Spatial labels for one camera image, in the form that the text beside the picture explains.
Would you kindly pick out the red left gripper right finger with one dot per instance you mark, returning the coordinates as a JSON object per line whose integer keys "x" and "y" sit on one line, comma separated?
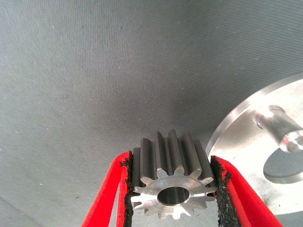
{"x": 236, "y": 201}

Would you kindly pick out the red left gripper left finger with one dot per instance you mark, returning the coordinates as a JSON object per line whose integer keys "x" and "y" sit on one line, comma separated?
{"x": 106, "y": 189}

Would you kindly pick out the small steel planetary gear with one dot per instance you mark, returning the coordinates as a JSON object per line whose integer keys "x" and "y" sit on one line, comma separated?
{"x": 170, "y": 153}

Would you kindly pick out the round metal carrier plate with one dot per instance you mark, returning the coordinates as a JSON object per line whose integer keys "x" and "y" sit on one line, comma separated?
{"x": 236, "y": 142}

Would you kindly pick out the dark grey table cloth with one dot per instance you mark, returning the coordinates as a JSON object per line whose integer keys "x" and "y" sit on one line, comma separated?
{"x": 94, "y": 71}

